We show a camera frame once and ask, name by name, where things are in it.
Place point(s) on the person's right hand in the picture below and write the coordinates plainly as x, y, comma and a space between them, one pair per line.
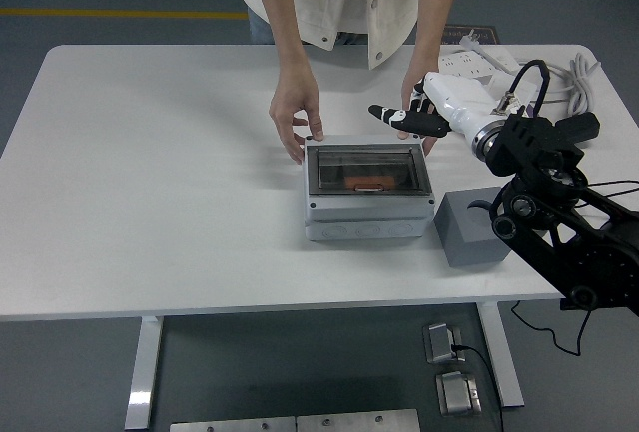
292, 103

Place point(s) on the person's left hand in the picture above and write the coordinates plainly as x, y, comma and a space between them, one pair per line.
408, 90

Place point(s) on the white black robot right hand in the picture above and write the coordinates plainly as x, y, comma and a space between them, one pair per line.
459, 98

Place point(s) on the smoky transparent box lid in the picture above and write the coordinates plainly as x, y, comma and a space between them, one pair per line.
367, 162

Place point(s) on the orange cylindrical battery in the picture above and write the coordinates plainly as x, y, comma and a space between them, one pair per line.
389, 181

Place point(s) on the person's right forearm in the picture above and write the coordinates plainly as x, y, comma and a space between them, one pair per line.
287, 18

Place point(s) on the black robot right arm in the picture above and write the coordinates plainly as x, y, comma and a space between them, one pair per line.
574, 252

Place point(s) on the person's left forearm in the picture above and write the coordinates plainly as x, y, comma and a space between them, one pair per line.
434, 28

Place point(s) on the grey block battery holder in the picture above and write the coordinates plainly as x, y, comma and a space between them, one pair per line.
464, 242

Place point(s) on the metal floor socket box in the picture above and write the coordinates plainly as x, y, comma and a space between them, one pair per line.
456, 394
442, 344

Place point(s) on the white power strip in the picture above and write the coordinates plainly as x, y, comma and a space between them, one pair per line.
464, 63

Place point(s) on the white power plug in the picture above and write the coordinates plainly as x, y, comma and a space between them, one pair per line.
470, 39

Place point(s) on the brown floor sign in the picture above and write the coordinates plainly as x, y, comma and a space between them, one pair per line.
479, 33

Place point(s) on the black power adapter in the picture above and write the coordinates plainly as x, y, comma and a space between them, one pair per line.
584, 125

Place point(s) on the white table leg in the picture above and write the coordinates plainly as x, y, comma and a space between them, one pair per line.
504, 357
142, 372

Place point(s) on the grey metal floor plate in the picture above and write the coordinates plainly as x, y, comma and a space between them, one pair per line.
232, 426
357, 422

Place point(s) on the grey plastic enclosure box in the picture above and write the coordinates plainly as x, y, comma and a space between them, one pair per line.
367, 217

